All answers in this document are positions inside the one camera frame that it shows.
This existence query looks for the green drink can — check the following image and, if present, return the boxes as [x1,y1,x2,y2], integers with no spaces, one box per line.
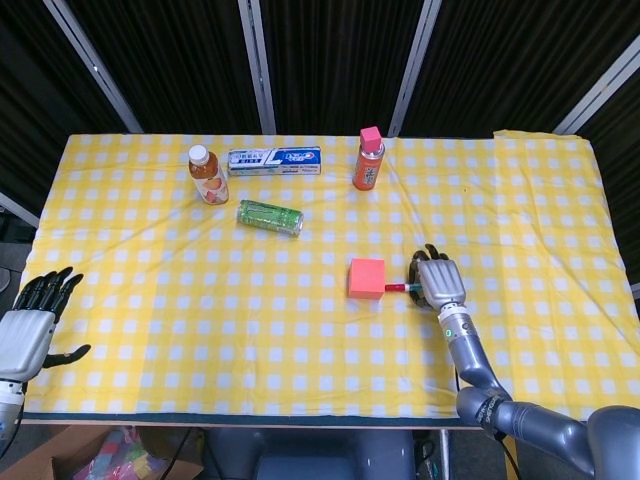
[236,199,305,237]

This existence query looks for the yellow checkered tablecloth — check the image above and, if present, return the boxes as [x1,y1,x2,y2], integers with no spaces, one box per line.
[22,130,640,419]

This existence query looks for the silver partition frame post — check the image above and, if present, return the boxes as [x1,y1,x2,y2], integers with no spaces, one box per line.
[237,0,278,135]
[0,191,41,229]
[42,0,145,134]
[552,37,640,136]
[387,0,444,138]

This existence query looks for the large pink cube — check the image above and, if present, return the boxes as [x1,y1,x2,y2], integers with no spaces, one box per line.
[347,258,387,301]

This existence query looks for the colourful toy blocks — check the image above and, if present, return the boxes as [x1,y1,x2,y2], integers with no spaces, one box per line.
[74,427,169,480]

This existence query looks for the orange Arctic Ocean can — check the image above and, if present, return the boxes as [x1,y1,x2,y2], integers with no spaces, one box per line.
[352,144,387,192]

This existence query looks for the brown cardboard box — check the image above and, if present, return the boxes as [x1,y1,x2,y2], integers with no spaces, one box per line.
[0,424,205,480]

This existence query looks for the blue white toothpaste box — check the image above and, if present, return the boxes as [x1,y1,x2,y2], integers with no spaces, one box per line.
[227,145,322,177]

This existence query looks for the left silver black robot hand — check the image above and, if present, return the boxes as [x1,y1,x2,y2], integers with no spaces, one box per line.
[0,266,92,384]

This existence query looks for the juice bottle with white cap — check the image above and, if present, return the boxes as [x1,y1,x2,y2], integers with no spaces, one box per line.
[187,144,230,206]

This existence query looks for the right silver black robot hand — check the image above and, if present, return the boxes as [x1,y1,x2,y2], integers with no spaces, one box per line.
[407,243,469,309]

